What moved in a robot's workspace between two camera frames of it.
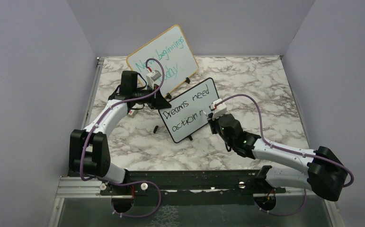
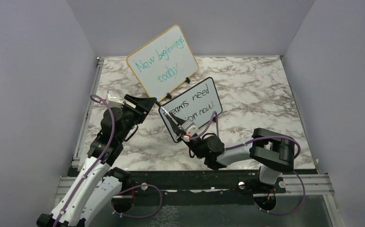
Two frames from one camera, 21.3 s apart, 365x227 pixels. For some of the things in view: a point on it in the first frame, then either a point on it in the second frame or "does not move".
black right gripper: x=212 y=123 -> x=176 y=128
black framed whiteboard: x=184 y=116 does not move
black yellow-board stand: x=168 y=95 does not move
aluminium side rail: x=92 y=93 does not move
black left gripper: x=158 y=101 -> x=146 y=103
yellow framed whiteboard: x=171 y=48 does not move
